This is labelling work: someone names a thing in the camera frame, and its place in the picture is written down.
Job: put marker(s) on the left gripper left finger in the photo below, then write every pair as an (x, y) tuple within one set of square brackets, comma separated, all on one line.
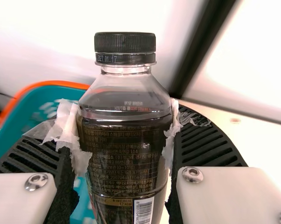
[(21, 193)]

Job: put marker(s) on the dark coffee bottle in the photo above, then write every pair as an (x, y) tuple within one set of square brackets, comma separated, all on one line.
[(121, 140)]

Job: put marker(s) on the teal shopping basket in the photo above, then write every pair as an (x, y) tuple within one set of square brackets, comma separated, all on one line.
[(26, 102)]

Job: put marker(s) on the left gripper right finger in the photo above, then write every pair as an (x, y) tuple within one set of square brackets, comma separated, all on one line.
[(224, 193)]

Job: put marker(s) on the black post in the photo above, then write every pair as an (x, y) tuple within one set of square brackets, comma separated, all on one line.
[(198, 53)]

